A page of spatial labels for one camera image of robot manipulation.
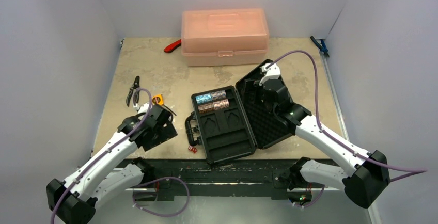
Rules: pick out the translucent pink plastic toolbox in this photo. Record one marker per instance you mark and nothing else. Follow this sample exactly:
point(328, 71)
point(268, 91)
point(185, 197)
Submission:
point(224, 37)

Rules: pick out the black handled pruning shears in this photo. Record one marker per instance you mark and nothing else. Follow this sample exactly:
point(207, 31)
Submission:
point(133, 95)

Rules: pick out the black metal base frame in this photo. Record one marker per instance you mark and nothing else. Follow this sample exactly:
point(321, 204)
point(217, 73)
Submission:
point(240, 178)

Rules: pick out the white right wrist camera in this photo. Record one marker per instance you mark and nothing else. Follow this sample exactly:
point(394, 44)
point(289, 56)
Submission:
point(269, 71)

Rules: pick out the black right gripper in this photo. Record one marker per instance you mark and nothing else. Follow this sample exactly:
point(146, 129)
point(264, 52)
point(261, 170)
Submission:
point(266, 92)

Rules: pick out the black plastic poker case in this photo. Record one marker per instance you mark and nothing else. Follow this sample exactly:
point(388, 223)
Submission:
point(237, 131)

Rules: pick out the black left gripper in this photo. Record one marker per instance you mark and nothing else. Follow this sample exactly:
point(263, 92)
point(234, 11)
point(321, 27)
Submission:
point(168, 132)

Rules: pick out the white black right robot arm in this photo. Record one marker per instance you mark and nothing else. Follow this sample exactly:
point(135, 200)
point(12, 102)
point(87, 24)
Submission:
point(360, 174)

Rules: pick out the red handled utility knife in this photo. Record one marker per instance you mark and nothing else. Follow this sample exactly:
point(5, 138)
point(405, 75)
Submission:
point(173, 46)

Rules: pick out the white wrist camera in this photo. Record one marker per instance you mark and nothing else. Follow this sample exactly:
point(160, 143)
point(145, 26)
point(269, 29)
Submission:
point(269, 71)
point(142, 109)

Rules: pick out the blue poker chip stack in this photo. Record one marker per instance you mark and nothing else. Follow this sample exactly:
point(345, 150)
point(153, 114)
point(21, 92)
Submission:
point(204, 98)

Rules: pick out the yellow tape measure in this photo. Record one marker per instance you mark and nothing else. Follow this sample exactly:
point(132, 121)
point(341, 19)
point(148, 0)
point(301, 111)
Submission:
point(159, 100)

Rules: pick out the blue handled pliers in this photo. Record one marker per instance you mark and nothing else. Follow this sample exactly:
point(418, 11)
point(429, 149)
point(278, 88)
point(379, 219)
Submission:
point(320, 44)

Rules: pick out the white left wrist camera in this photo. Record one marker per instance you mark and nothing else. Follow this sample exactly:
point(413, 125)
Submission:
point(142, 109)

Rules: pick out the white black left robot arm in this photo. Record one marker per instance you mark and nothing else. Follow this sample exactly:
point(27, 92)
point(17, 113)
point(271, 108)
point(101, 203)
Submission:
point(76, 198)

